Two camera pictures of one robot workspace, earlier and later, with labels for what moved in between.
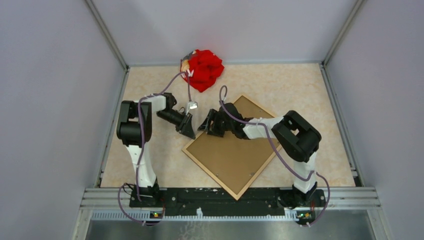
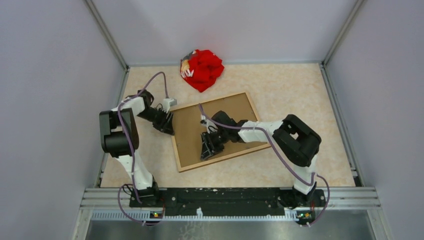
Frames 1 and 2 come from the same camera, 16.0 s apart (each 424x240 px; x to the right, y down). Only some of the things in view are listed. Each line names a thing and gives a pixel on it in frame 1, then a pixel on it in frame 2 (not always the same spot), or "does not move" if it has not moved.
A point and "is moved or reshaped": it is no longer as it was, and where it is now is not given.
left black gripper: [186, 128] to [165, 125]
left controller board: [156, 214] does not move
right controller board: [305, 215] does not move
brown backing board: [231, 159] is moved or reshaped
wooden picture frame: [200, 133] to [188, 127]
